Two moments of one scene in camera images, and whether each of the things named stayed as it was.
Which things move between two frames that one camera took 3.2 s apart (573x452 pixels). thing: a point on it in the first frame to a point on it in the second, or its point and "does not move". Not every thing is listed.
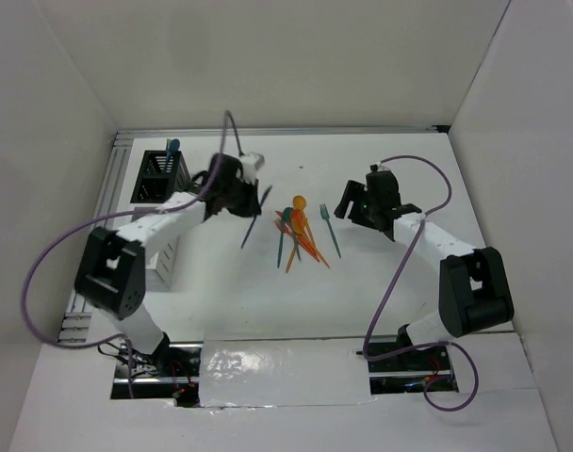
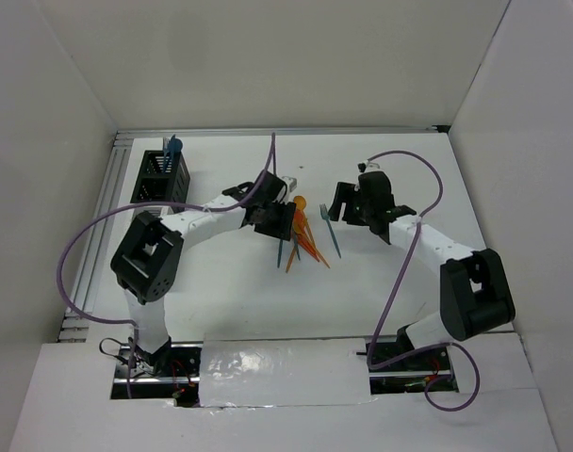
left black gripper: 252,204 to 281,229
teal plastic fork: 325,216 does not move
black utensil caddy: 155,185 does not move
